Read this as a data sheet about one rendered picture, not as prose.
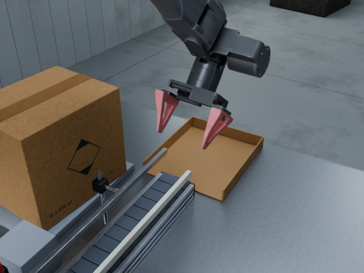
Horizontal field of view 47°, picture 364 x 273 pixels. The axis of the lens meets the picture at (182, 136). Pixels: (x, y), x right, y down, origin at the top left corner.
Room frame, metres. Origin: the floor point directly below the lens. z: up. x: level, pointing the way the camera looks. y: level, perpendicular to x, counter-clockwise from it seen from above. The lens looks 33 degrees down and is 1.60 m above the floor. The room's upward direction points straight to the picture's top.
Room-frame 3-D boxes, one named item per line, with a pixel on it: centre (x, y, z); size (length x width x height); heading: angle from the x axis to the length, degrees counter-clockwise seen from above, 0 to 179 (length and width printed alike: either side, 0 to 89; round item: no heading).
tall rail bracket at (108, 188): (0.77, 0.17, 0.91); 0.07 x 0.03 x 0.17; 60
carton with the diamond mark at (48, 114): (0.91, 0.34, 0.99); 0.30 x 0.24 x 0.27; 145
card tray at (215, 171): (1.05, -0.07, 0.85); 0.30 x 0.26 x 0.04; 150
